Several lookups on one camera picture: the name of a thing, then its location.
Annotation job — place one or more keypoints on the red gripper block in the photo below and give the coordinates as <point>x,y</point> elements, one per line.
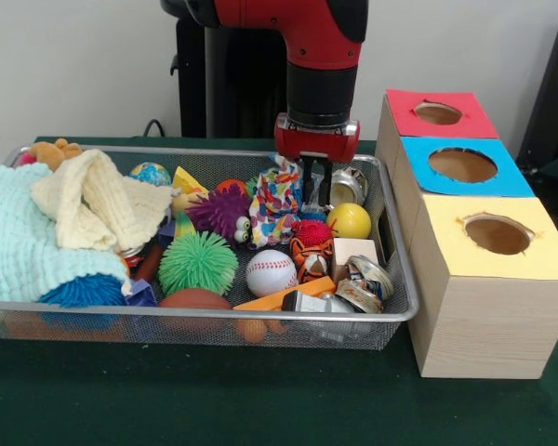
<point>316,144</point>

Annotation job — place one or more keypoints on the crushed clear plastic bottle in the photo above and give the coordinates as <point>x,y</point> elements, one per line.
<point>317,209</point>

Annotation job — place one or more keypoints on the colourful printed wrapper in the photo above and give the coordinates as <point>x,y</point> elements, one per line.
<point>274,200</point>

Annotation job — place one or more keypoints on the cream knitted cloth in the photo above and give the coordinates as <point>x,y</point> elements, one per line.
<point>97,204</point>

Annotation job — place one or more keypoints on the shallow mesh bin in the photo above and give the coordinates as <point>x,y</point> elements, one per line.
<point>121,153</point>

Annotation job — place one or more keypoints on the wooden box with three holes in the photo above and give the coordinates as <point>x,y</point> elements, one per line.
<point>483,325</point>

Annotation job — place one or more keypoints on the round printed tin can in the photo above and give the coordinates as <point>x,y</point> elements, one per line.
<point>351,186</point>

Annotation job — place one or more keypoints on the yellow ball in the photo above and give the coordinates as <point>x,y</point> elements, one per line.
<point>349,221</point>

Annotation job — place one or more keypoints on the wooden cube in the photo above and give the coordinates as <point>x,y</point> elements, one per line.
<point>353,253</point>

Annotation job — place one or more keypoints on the purple spiky monster toy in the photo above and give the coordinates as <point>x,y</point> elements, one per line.
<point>218,209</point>

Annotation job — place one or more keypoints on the white baseball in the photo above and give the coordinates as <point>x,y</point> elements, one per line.
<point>270,274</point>

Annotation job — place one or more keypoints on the crushed silver can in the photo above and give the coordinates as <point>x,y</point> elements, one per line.
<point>362,288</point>

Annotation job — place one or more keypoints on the green spiky ball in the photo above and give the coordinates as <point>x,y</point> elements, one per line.
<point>197,265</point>

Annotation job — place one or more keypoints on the black upright stand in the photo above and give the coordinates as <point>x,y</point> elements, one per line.
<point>553,93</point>

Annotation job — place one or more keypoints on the light blue knitted cloth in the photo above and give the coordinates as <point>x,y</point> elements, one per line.
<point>14,251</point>

